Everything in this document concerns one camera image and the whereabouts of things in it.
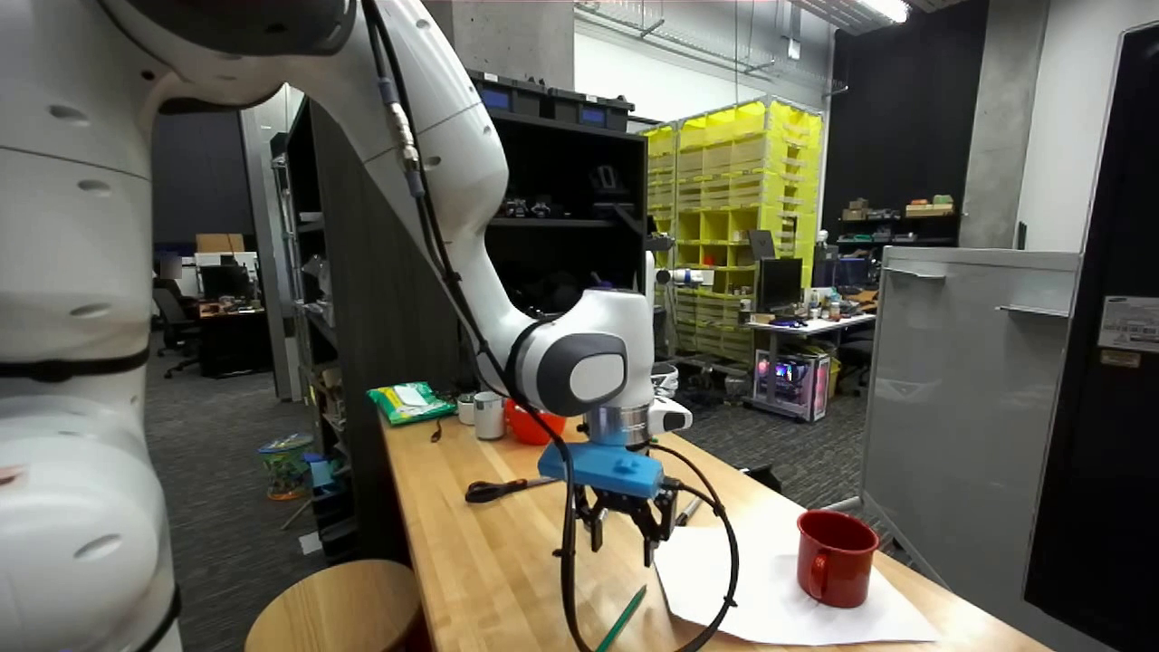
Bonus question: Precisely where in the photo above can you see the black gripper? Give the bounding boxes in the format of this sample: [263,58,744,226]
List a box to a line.
[570,478,681,572]

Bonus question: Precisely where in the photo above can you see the orange red mug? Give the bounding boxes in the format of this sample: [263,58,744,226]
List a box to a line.
[503,401,571,449]

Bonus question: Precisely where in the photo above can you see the white cylindrical mug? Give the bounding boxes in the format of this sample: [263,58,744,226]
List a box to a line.
[469,386,509,444]

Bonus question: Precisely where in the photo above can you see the dark red mug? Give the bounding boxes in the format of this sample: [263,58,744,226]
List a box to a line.
[792,507,884,611]

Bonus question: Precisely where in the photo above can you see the black scissors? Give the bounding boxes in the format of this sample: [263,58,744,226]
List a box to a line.
[465,474,560,509]

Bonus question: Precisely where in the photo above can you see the white paper sheet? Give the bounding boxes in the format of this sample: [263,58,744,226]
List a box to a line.
[648,518,945,652]

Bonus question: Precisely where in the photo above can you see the computer case with lights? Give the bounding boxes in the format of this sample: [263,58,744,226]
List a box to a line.
[745,349,841,428]

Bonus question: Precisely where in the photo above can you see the green wipes packet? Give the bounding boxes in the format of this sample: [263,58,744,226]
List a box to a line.
[367,379,459,430]

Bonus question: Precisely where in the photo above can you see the cluttered work desk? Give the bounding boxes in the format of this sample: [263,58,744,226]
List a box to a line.
[744,307,881,428]

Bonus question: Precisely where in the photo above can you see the round wooden stool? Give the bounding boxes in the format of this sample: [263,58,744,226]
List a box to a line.
[241,554,426,652]

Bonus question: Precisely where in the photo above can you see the black computer monitor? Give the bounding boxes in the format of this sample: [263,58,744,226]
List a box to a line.
[753,258,809,321]

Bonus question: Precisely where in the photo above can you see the small blue floor box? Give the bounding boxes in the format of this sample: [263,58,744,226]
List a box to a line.
[304,449,344,495]

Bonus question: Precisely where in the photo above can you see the black shelving unit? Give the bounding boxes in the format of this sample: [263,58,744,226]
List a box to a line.
[267,66,652,564]

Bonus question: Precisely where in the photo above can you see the green floor basket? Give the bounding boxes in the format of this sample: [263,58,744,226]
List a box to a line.
[253,430,319,507]

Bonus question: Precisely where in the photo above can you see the yellow storage rack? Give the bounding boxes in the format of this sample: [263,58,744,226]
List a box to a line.
[640,98,833,374]

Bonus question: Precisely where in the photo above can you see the grey metal cabinet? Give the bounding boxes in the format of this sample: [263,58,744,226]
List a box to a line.
[859,244,1085,620]

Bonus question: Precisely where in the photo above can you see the dark background shelf unit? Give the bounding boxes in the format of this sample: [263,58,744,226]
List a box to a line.
[828,191,967,258]

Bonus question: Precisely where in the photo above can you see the dark office desk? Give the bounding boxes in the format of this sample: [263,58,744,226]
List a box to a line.
[193,251,275,379]

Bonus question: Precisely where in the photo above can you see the tall black cabinet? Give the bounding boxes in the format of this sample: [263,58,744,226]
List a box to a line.
[1022,25,1159,652]

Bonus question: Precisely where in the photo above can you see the black office chair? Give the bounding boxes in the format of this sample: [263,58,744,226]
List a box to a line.
[148,258,207,379]

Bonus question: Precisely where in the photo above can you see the white paper sign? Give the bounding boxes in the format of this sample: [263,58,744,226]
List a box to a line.
[1096,297,1159,362]

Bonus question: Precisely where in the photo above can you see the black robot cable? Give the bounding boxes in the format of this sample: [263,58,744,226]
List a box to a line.
[360,0,744,652]

